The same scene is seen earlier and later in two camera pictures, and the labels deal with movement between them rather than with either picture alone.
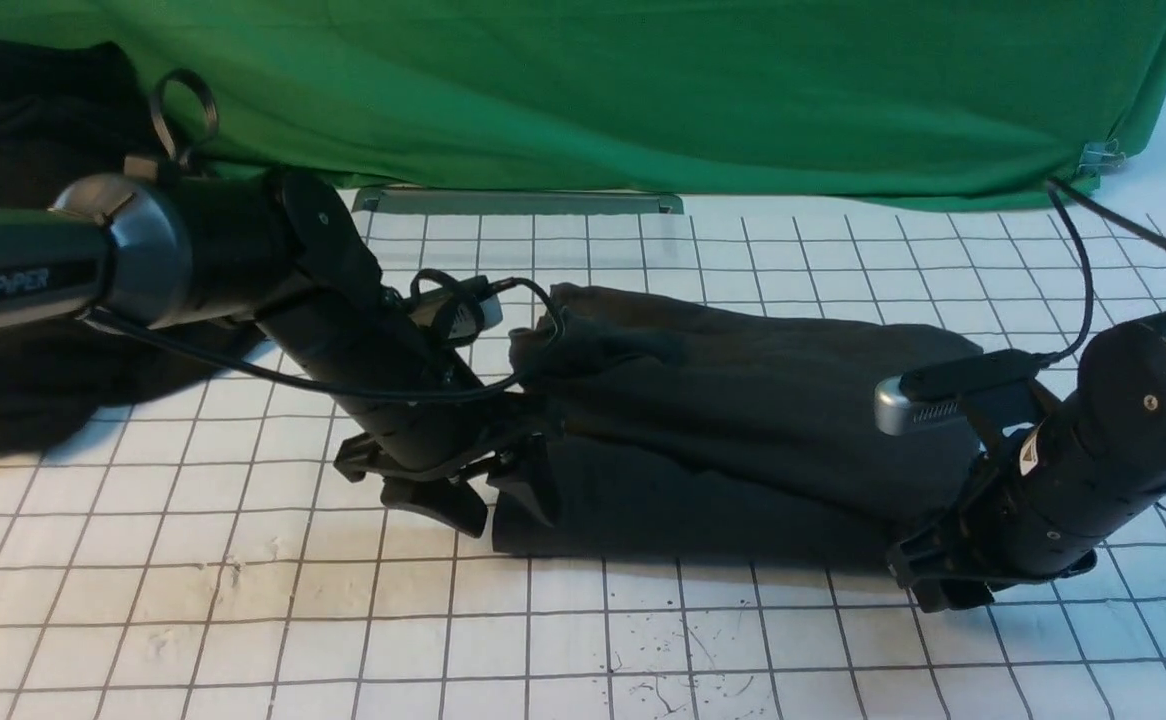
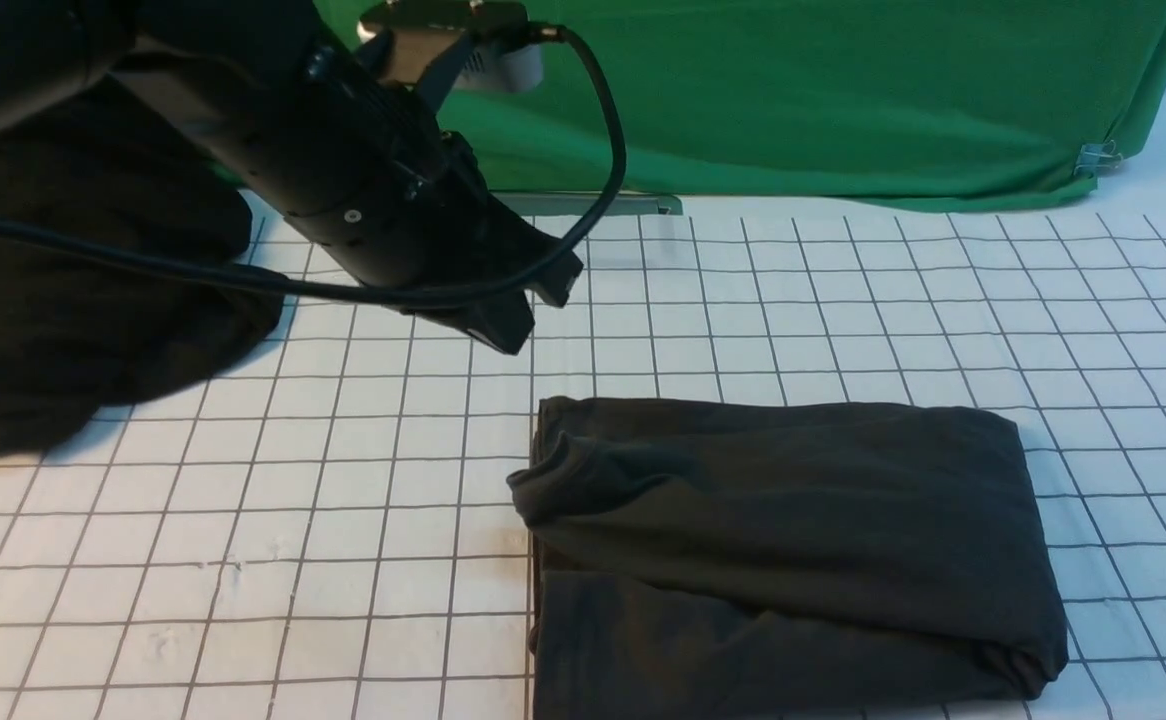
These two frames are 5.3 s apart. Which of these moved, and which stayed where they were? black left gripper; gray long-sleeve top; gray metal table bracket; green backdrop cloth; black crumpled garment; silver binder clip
Moved: black left gripper; gray long-sleeve top
Stayed: black crumpled garment; gray metal table bracket; silver binder clip; green backdrop cloth
